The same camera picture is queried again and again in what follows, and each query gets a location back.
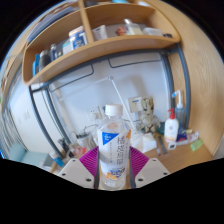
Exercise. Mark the green soap packet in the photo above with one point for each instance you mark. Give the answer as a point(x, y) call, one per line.
point(196, 145)

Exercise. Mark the wooden tree figurine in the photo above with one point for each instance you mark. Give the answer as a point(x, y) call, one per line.
point(149, 115)

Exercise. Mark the small white thermometer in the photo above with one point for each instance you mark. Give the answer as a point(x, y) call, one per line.
point(172, 145)

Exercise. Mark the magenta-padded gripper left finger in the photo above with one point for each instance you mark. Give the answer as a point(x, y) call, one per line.
point(75, 173)

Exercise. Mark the white red-pump lotion bottle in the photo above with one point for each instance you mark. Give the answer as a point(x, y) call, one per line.
point(171, 130)

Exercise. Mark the wooden shelf unit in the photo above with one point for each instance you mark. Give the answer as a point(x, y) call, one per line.
point(100, 48)

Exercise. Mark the clear plastic water bottle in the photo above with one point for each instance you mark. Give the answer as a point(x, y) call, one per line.
point(113, 150)

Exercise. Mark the clear spray bottle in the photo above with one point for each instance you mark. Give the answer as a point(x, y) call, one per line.
point(180, 111)

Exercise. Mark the grey metal desk frame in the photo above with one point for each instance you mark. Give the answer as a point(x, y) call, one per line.
point(38, 113)

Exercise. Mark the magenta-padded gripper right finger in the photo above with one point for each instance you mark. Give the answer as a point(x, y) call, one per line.
point(151, 171)

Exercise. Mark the white tissue box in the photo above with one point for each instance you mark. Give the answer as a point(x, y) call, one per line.
point(145, 142)

